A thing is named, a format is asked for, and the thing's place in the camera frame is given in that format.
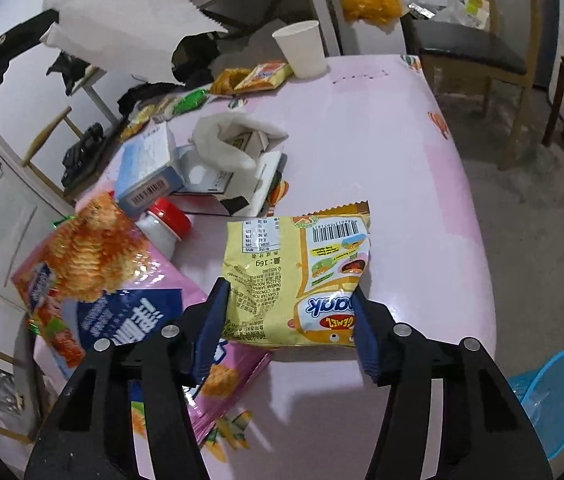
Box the pink cracker snack bag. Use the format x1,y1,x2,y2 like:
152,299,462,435
11,191,273,448

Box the yellow barcode snack packet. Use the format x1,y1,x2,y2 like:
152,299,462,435
219,201,372,351

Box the white crumpled tissue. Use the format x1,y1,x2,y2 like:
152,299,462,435
191,112,290,173

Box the green snack packet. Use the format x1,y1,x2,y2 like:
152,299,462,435
169,89,210,118

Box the blue and white carton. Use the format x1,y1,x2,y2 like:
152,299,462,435
113,124,184,218

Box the wooden chair with black seat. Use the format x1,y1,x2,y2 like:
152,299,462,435
402,0,543,171

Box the light wooden chair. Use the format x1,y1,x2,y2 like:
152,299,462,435
22,105,128,201

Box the white bottle with red cap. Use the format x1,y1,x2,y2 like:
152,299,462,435
134,197,193,261

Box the white plastic bag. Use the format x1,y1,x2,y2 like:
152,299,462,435
407,0,492,31

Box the pale windowed cardboard box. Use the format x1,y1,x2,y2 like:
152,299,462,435
169,132,288,218

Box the beige snack packet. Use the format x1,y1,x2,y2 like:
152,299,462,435
137,97,178,122

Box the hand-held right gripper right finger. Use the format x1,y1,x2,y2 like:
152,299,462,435
349,290,555,480

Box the black bag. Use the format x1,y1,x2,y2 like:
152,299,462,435
61,123,106,189

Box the blue mesh waste basket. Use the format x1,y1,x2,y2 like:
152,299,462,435
507,349,564,462

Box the dark backpack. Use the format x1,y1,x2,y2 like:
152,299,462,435
171,32,223,88

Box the orange snack packet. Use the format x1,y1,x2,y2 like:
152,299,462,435
234,60,293,92

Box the pink printed tablecloth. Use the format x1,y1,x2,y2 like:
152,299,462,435
32,54,498,480

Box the crumpled yellow snack packet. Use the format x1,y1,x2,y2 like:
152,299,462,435
209,67,253,96

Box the yellow plastic bag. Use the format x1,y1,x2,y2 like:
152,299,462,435
341,0,404,26

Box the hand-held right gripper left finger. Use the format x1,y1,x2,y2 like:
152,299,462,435
24,277,233,480

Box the wooden desk with white legs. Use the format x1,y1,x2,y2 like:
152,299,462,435
182,0,343,58

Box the white paper bag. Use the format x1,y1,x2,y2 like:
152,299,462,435
42,0,230,83

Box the small yellow snack packet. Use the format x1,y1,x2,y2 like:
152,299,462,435
119,110,151,142

